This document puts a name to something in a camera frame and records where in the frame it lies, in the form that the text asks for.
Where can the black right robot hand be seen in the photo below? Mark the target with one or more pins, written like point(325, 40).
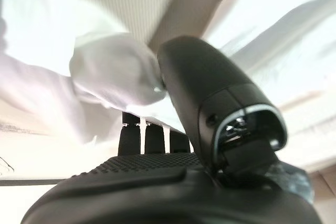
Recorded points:
point(210, 90)

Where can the white garment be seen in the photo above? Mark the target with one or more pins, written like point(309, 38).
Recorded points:
point(110, 72)

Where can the bed with beige cover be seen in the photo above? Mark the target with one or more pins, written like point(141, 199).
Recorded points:
point(136, 3)

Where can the brown upholstered bed frame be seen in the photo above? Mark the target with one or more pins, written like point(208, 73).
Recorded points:
point(325, 190)

